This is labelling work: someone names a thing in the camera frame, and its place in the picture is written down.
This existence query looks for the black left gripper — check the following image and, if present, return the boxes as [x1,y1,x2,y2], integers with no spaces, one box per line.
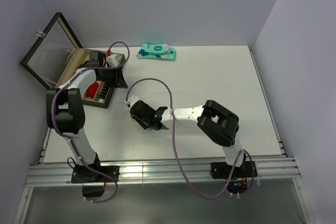
[99,66,129,89]

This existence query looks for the black white striped sock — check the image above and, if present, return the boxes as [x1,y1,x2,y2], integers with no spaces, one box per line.
[98,84,110,103]

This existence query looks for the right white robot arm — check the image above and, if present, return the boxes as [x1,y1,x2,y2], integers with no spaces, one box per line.
[126,96,258,180]

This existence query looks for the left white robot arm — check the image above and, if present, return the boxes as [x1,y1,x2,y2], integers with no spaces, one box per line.
[46,51,127,183]

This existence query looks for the mint green folded socks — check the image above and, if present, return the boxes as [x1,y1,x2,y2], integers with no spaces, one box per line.
[137,44,175,60]

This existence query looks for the red rolled sock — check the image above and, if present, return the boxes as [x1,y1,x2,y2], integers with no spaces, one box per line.
[85,82,99,99]

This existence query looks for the black compartment box with lid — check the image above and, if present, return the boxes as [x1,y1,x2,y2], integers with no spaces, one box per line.
[20,12,125,109]

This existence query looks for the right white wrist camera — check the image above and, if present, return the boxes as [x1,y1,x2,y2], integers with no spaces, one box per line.
[125,95,140,108]

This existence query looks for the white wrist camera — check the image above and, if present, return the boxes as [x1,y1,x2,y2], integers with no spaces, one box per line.
[125,95,140,108]
[106,49,124,68]

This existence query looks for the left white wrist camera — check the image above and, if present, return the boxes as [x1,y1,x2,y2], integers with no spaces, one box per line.
[106,49,124,68]

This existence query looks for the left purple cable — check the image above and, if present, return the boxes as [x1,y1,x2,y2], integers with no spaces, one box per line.
[51,40,130,204]

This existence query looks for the aluminium mounting rail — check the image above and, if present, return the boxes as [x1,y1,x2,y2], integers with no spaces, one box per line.
[14,155,316,223]

